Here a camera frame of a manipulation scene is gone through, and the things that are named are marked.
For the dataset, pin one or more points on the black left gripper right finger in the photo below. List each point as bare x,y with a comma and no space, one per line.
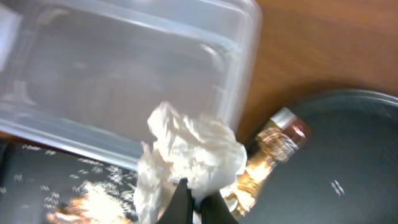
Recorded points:
214,210

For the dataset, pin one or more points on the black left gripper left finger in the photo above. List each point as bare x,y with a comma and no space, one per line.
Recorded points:
180,208

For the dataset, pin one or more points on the white tissue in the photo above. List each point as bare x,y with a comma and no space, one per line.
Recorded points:
202,150

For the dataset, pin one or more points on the gold brown snack wrapper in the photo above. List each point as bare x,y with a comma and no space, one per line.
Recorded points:
283,135

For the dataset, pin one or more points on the pile of food scraps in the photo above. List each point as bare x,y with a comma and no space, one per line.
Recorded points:
93,206

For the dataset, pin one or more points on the round black serving tray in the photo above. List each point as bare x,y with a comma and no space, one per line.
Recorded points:
346,172

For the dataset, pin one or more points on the black rectangular tray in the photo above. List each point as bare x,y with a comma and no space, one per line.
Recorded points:
36,180

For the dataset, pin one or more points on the clear plastic bin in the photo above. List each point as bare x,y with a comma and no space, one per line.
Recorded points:
85,75

